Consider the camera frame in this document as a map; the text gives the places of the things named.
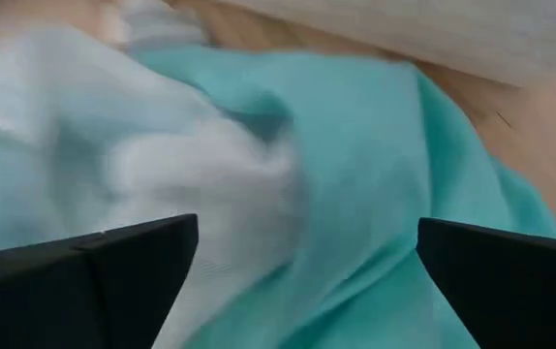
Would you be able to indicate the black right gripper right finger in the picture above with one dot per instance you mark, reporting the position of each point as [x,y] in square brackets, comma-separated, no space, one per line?
[515,291]

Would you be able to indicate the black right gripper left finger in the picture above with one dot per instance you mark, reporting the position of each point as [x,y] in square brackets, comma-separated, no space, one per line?
[65,295]

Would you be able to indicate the white cloth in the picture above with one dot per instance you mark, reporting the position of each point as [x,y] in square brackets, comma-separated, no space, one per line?
[113,145]

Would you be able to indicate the teal cloth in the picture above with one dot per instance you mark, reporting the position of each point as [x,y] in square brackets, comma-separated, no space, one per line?
[365,194]

